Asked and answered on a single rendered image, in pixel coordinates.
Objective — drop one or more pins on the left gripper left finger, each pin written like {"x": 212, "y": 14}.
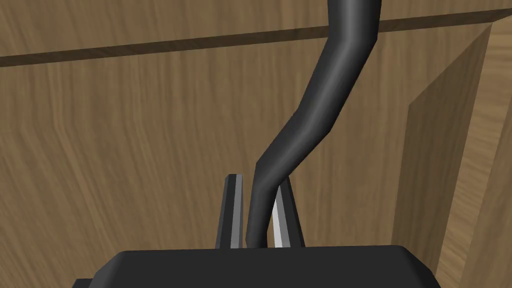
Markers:
{"x": 232, "y": 216}

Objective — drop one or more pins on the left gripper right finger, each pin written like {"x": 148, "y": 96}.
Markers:
{"x": 284, "y": 224}

